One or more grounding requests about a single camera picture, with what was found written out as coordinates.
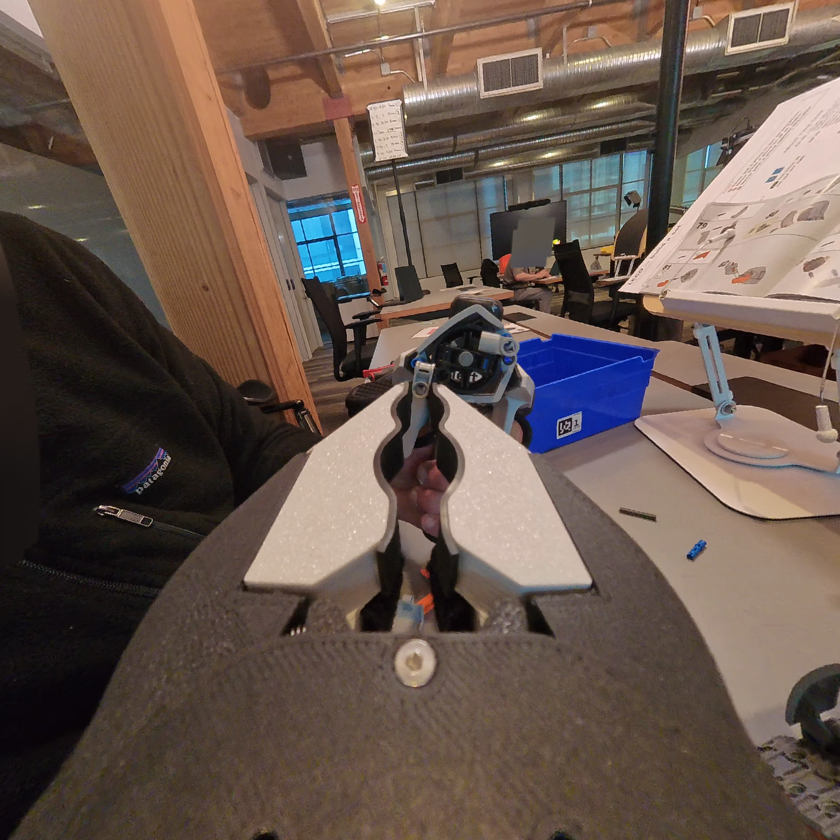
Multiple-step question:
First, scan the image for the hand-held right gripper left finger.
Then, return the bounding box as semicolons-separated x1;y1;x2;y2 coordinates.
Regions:
245;385;418;628

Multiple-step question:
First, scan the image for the instruction booklet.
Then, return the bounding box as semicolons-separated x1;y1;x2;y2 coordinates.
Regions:
620;79;840;305

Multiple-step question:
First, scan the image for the person's left hand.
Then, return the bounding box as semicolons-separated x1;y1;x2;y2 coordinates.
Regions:
392;453;450;539

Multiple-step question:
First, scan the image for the black office chair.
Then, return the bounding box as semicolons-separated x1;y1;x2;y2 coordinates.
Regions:
301;276;382;384
552;239;598;322

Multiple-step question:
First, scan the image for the white hanging sign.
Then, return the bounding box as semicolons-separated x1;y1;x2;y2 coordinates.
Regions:
367;99;410;165

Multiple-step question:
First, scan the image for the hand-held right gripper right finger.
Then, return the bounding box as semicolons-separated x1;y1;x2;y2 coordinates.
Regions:
423;385;593;628

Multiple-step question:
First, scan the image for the wide wooden post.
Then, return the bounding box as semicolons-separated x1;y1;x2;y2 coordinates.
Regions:
27;0;322;434

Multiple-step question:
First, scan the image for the silver air duct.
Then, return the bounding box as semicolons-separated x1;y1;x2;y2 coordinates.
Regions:
401;33;840;126

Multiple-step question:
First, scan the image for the blue plastic bin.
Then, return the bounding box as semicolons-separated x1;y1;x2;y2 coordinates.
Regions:
515;332;657;454

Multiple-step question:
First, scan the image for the wooden office table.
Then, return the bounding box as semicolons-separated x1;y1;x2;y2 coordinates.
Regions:
339;283;480;329

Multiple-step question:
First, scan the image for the grey orange tracked toy robot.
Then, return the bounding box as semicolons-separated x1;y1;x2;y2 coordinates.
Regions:
762;663;840;840

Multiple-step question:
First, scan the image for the grey toy wheel frame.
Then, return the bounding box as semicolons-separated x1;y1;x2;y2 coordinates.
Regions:
405;300;535;454

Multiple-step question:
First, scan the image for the black chair armrest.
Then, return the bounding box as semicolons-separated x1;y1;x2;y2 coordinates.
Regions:
237;378;322;434

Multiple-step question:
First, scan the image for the black metal pole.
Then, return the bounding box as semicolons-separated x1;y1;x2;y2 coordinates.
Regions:
647;0;693;257

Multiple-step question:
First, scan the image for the white book stand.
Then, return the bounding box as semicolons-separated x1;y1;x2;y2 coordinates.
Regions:
637;292;840;519

